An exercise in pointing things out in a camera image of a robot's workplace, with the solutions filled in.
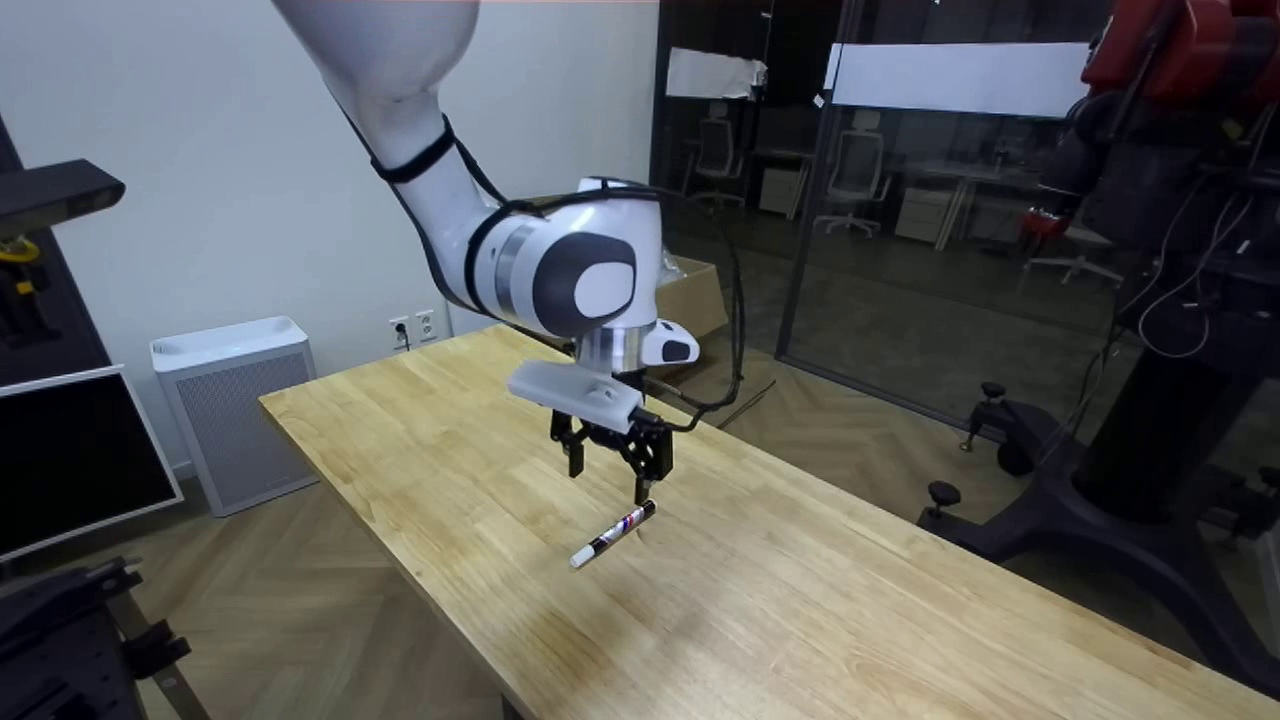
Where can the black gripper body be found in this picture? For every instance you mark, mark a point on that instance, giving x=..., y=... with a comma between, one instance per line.
x=610, y=440

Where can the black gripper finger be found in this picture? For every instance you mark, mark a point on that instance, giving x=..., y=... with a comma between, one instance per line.
x=652, y=461
x=574, y=447

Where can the black marker with white cap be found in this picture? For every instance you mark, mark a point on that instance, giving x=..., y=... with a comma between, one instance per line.
x=612, y=532

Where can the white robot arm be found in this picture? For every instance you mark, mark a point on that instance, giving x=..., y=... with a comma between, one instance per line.
x=403, y=55

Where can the brown cardboard box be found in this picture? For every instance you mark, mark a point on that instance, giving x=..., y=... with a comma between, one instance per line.
x=693, y=299

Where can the white office chair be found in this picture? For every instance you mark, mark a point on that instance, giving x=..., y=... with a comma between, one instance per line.
x=723, y=160
x=853, y=173

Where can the red office chair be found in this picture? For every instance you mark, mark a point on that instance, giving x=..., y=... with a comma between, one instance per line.
x=1062, y=241

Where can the large white rectangular board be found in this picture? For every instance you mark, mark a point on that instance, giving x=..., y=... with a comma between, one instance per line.
x=952, y=76

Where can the black metal stand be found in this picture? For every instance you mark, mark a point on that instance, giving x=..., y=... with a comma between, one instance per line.
x=64, y=646

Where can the small yellow object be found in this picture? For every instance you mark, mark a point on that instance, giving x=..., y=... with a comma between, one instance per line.
x=18, y=251

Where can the red and black robot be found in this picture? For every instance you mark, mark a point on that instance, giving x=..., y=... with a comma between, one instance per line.
x=1172, y=64

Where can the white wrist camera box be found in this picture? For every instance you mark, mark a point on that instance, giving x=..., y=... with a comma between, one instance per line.
x=582, y=389

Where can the white wall outlet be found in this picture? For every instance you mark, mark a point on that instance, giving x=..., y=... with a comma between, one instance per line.
x=417, y=324

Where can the black glass partition frame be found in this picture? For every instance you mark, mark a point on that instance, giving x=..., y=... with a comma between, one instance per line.
x=811, y=173

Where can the black wheeled robot pedestal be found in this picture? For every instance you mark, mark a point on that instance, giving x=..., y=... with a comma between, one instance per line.
x=1146, y=465

